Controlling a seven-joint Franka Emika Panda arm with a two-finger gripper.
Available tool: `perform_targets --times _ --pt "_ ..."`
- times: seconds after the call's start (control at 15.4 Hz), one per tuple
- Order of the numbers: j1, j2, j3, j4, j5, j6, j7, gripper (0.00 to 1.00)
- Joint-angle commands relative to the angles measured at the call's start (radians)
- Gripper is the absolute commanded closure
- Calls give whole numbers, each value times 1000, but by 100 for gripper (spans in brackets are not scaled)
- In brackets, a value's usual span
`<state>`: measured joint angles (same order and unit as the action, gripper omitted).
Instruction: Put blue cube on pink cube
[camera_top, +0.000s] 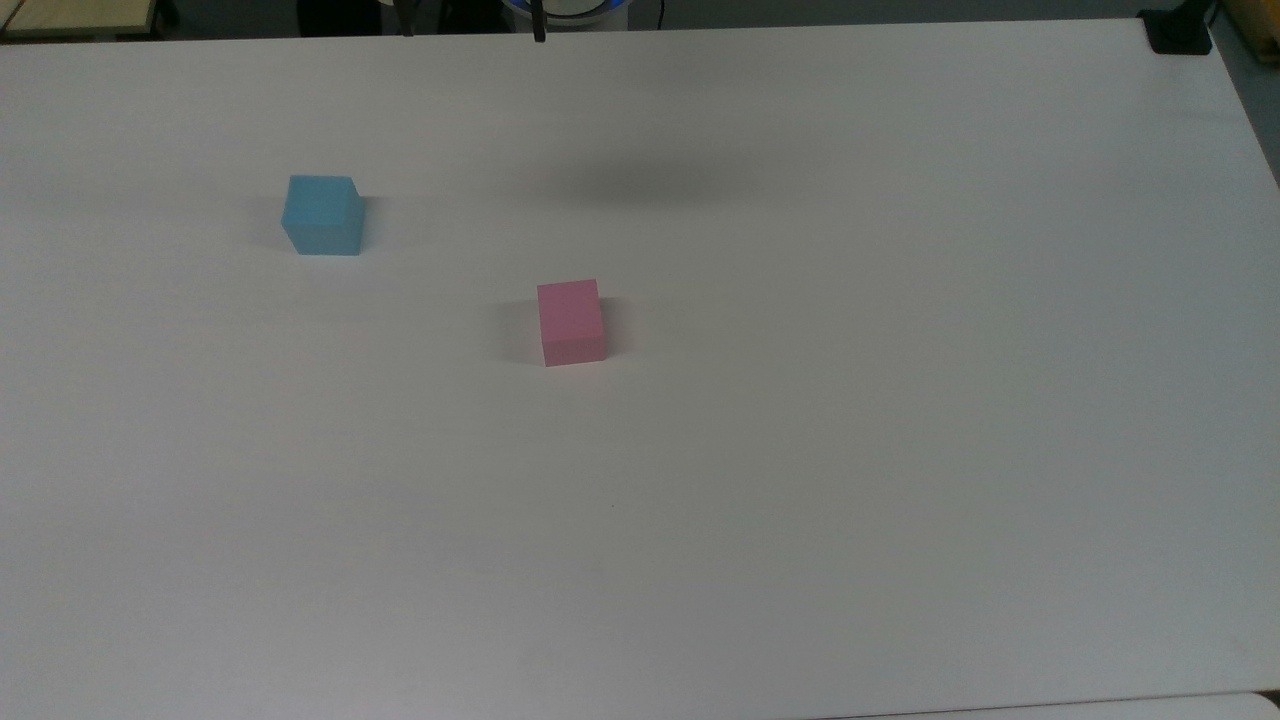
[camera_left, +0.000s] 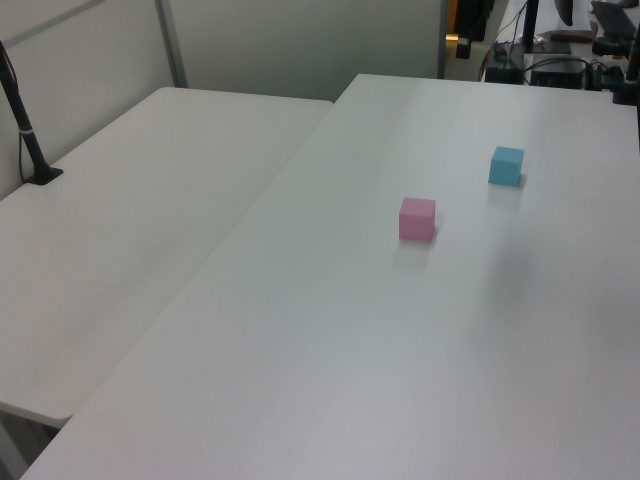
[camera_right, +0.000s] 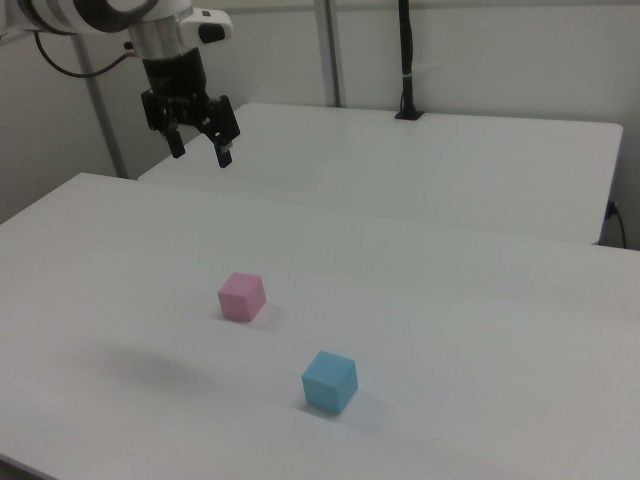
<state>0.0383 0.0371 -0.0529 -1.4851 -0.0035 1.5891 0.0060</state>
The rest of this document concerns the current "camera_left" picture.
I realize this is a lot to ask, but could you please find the white rounded-corner table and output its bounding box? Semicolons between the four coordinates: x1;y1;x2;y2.
0;86;335;480

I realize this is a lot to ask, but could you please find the flat black device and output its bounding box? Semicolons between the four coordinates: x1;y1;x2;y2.
529;58;590;90

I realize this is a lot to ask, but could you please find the grey partition frame post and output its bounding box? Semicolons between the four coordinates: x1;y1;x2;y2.
153;0;189;89
435;0;449;80

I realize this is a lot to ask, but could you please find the thin black camera cable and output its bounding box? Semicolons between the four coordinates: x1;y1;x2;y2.
17;130;32;181

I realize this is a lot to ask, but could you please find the black camera pole with base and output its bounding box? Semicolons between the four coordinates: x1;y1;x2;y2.
0;39;65;187

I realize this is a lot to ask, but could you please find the blue foam cube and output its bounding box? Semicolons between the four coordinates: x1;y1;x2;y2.
487;145;526;187

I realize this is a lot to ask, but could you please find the black electronics box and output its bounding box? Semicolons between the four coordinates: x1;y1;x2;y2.
485;42;525;84

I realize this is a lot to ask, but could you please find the dark curved chair part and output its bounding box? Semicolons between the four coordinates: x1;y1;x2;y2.
553;0;577;27

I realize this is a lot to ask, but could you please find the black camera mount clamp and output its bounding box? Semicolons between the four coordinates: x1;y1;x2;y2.
610;39;640;107

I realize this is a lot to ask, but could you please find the pink foam cube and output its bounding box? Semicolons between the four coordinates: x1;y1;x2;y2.
398;196;437;241

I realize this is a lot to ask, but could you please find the black monitor stand pole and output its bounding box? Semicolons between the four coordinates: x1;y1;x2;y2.
521;0;540;55

